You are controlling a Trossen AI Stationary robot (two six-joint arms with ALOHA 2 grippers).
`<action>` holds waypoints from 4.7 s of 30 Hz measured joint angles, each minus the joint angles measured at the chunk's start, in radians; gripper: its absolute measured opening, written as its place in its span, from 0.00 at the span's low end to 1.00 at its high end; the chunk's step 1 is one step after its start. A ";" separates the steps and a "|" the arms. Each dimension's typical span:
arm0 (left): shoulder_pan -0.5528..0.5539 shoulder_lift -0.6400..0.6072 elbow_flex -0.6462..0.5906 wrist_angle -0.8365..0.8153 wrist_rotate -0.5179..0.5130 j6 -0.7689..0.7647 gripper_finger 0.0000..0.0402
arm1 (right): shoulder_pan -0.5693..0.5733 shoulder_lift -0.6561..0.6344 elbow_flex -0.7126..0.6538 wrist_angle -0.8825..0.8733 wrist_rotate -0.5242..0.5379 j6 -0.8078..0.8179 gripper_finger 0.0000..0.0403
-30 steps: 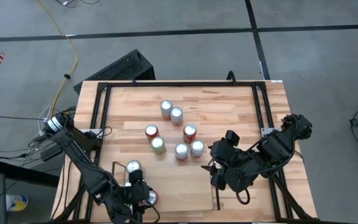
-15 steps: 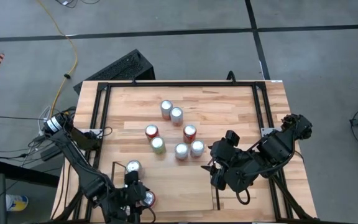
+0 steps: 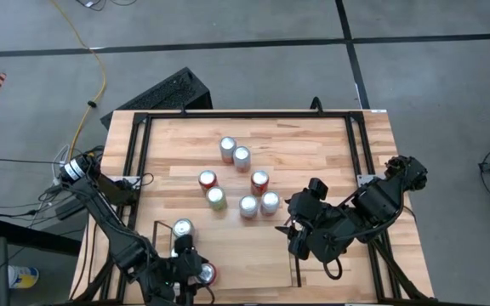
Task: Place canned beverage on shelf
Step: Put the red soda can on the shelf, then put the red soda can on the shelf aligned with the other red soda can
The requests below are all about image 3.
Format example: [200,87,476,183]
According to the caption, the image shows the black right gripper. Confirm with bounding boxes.
[275,190,355,264]

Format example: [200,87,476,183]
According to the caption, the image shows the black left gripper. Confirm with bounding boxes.
[142,254,212,306]

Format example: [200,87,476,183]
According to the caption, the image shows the red-orange soda can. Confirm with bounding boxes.
[197,262,219,286]

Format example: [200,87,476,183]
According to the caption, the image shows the pink and silver beverage can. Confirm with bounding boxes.
[259,190,281,216]
[238,194,259,220]

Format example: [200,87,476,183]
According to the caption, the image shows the silver cola can red script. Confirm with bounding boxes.
[171,218,195,239]

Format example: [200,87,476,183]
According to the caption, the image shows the red strawberry soda can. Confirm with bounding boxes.
[250,169,271,197]
[197,169,219,192]

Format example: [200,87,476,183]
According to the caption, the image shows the silver and salmon seltzer can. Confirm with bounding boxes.
[232,145,253,173]
[219,135,238,165]

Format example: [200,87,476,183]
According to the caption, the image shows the wooden shelf black metal legs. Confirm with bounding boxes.
[152,219,304,295]

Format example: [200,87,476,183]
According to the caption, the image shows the green beverage can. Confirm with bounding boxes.
[205,185,228,213]

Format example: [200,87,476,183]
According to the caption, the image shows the black power adapter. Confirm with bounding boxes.
[55,197,87,221]

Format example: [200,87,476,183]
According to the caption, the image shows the white yellow blue container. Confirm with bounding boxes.
[8,264,40,290]

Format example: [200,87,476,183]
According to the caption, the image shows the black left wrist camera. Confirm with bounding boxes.
[173,234,195,257]

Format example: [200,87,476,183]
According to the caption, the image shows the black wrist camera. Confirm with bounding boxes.
[307,177,330,201]
[173,234,195,257]

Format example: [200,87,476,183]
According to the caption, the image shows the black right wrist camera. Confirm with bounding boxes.
[307,177,330,201]

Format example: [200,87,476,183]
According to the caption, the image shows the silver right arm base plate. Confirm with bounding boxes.
[356,173,376,188]

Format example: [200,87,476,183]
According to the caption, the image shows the black aluminium table frame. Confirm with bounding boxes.
[69,109,436,306]

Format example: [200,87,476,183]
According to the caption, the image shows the black rail bracket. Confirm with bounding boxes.
[310,96,326,115]

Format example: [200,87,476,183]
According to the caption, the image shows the white cable bundle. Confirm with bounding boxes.
[51,144,72,171]

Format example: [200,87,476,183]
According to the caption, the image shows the yellow extension cable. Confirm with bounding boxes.
[50,0,108,161]

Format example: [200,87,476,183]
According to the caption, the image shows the black and white floor cables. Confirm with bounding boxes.
[74,0,138,12]

